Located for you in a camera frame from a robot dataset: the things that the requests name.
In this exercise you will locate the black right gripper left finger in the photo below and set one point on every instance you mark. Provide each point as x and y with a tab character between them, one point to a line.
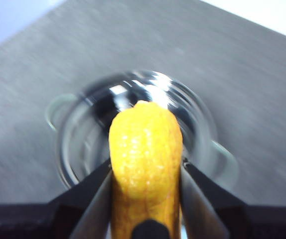
45	221

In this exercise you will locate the yellow corn cob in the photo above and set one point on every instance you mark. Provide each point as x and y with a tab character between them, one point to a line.
145	154

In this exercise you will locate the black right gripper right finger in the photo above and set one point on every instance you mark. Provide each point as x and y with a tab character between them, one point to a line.
245	221

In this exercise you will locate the pale green electric steamer pot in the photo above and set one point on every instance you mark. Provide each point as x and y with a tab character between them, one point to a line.
83	119

